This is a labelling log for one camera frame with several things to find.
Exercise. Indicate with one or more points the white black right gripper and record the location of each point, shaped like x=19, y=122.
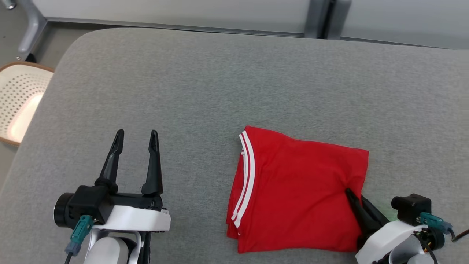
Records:
x=381, y=242

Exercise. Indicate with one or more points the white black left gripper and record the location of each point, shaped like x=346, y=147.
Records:
x=135, y=218

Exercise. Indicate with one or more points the red basketball jersey white sleeves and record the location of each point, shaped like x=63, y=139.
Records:
x=293, y=190

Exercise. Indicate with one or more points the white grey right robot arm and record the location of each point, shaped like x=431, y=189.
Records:
x=405, y=253

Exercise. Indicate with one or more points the cream perforated laundry basket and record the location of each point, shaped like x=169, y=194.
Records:
x=22, y=95

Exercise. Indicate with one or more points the white partition panel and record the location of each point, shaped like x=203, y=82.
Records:
x=403, y=18
x=165, y=9

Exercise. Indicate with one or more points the grey partition foot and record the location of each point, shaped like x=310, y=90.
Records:
x=33, y=25

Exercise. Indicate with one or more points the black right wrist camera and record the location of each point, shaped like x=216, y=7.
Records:
x=410, y=209

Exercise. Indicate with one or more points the grey partition post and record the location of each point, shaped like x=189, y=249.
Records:
x=315, y=18

